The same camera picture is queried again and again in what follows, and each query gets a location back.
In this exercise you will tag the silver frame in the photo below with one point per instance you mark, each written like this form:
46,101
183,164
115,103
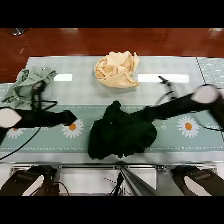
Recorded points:
140,183

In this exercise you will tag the cream garment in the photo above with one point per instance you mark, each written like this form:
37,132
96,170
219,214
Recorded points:
116,70

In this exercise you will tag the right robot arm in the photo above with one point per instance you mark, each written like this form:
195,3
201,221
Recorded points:
180,105

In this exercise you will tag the black garment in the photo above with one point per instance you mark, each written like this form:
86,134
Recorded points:
120,131

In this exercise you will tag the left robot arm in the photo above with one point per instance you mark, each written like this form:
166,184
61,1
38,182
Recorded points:
36,118

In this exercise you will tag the pale green garment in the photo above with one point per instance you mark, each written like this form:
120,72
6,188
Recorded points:
25,85

